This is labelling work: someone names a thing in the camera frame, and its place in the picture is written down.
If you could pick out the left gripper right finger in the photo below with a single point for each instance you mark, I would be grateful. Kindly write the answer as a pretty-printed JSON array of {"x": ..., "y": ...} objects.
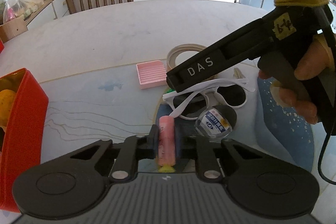
[{"x": 196, "y": 154}]

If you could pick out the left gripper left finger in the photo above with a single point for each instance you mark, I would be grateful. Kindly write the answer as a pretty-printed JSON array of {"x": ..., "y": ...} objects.
[{"x": 127, "y": 155}]

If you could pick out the pink tube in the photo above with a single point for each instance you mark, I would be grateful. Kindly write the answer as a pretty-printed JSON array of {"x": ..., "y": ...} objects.
[{"x": 166, "y": 145}]

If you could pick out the white sunglasses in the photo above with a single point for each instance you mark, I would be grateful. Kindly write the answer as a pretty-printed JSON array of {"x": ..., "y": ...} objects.
[{"x": 190, "y": 103}]

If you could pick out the pink ridged soap dish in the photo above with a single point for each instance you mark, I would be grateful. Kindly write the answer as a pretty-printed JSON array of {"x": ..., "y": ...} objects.
[{"x": 151, "y": 74}]

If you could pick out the beige tape roll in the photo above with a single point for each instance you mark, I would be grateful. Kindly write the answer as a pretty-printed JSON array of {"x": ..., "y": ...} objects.
[{"x": 181, "y": 53}]

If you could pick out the red tin tray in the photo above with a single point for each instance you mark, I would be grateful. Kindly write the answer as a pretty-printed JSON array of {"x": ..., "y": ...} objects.
[{"x": 21, "y": 139}]

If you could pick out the orange fruit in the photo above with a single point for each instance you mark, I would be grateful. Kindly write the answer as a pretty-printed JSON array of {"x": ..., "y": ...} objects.
[{"x": 7, "y": 98}]

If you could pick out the white wooden cabinet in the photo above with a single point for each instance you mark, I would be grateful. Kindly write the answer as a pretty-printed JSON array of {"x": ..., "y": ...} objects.
[{"x": 49, "y": 11}]

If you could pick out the plastic bag with items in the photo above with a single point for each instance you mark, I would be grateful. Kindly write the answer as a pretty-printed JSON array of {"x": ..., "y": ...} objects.
[{"x": 21, "y": 9}]

